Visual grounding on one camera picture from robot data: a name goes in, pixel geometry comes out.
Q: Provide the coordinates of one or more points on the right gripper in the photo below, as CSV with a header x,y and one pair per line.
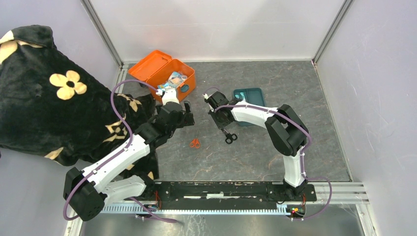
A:
x,y
221,125

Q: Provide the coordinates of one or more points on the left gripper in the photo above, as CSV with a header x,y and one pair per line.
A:
x,y
187,119

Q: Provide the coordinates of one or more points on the black handled scissors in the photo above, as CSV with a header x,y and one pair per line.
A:
x,y
229,137

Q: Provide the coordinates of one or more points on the blue cotton pad packet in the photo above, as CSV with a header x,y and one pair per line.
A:
x,y
174,80

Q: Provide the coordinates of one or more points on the orange handled scissors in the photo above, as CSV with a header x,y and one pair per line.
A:
x,y
195,143

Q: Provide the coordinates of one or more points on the teal divided tray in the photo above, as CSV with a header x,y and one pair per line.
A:
x,y
255,97

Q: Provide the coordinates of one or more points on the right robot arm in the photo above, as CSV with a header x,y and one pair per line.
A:
x,y
289,135

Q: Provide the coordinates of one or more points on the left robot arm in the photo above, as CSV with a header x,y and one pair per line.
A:
x,y
88,191

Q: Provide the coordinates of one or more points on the orange medicine kit box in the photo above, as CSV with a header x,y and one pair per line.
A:
x,y
156,68

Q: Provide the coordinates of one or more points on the black floral blanket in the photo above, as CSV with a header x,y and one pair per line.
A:
x,y
51,107

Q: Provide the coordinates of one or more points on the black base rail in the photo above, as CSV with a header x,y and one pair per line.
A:
x,y
225,195

